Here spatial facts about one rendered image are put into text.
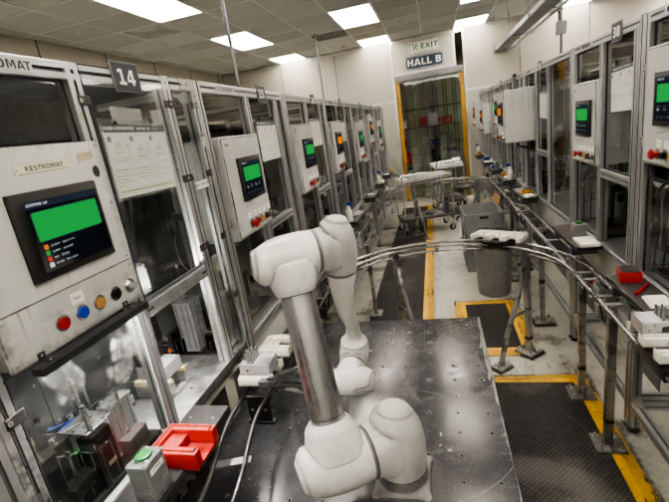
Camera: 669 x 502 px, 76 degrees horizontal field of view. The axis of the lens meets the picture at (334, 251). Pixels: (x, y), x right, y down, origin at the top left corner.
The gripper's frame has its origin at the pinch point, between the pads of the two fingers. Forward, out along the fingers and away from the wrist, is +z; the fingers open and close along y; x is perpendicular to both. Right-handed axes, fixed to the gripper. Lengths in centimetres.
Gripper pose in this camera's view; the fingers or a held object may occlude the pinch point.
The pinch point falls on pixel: (268, 381)
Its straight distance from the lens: 173.3
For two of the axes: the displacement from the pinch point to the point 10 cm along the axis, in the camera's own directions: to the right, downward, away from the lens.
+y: -1.5, -9.5, -2.7
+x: -2.1, 3.0, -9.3
